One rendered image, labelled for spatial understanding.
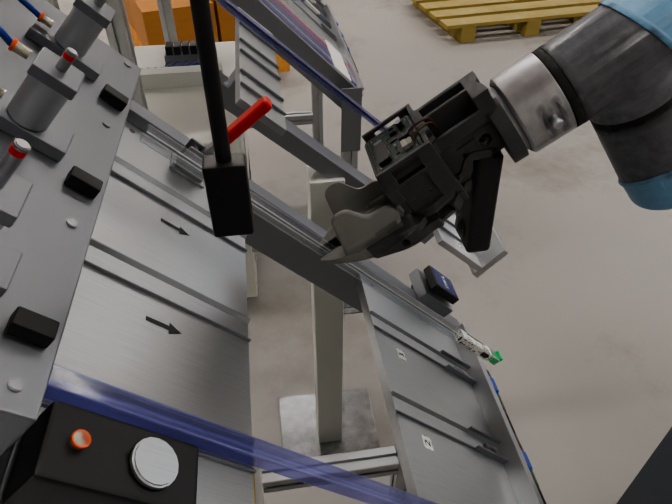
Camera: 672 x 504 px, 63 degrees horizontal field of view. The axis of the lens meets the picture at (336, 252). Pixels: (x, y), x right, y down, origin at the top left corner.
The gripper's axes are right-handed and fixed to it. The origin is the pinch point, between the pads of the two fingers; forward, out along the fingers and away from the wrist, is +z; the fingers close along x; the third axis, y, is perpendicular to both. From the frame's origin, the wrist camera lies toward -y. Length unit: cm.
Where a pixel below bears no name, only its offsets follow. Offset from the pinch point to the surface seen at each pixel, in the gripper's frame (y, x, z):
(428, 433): -15.6, 13.0, 1.9
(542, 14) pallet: -175, -314, -101
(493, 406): -29.3, 5.6, -2.2
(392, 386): -11.5, 9.0, 2.6
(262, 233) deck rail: 1.7, -7.9, 7.7
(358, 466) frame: -55, -11, 32
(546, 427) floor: -114, -31, 6
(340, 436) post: -79, -34, 49
